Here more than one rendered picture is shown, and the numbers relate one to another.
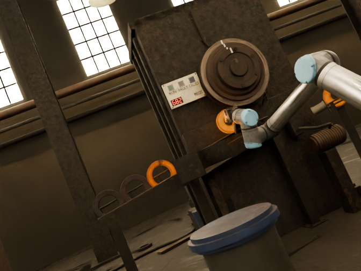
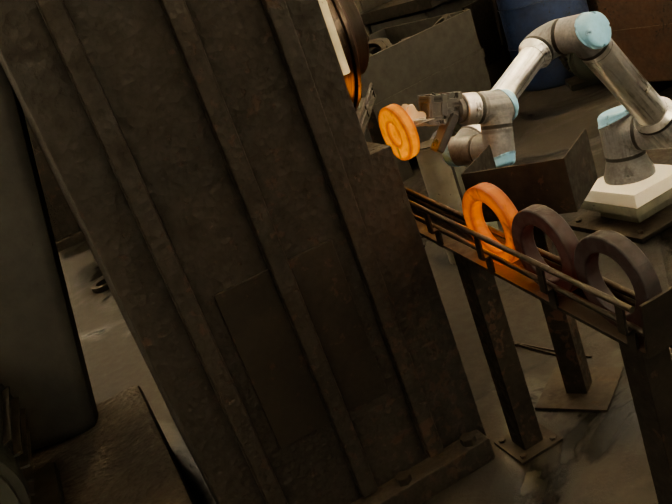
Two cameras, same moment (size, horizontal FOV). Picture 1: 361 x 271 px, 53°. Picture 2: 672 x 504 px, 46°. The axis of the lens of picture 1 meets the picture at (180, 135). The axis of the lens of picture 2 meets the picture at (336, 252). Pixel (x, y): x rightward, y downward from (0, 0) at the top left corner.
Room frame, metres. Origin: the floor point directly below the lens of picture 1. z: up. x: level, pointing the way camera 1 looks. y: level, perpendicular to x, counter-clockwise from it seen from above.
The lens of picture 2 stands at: (2.78, 1.76, 1.31)
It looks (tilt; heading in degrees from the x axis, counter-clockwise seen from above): 19 degrees down; 264
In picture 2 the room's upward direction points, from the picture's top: 20 degrees counter-clockwise
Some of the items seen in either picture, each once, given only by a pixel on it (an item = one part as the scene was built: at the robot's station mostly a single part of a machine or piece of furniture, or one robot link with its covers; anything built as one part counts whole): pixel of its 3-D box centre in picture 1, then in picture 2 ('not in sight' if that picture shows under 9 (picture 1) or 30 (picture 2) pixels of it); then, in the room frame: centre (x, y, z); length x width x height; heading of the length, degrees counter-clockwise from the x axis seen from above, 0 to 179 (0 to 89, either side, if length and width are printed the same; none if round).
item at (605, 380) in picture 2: (224, 209); (557, 277); (2.05, -0.06, 0.36); 0.26 x 0.20 x 0.72; 136
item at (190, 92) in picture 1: (183, 90); (313, 37); (2.44, -0.15, 1.15); 0.26 x 0.02 x 0.18; 101
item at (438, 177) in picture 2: not in sight; (446, 202); (1.95, -1.24, 0.26); 0.12 x 0.12 x 0.52
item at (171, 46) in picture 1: (231, 118); (200, 181); (2.82, -0.42, 0.88); 1.08 x 0.73 x 1.76; 101
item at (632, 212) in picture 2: not in sight; (633, 191); (1.30, -0.97, 0.10); 0.32 x 0.32 x 0.04; 15
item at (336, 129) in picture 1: (340, 168); not in sight; (2.33, -0.85, 0.27); 0.22 x 0.13 x 0.53; 101
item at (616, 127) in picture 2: not in sight; (622, 130); (1.29, -0.97, 0.35); 0.17 x 0.15 x 0.18; 121
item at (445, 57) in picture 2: not in sight; (386, 98); (1.59, -3.15, 0.39); 1.03 x 0.83 x 0.77; 26
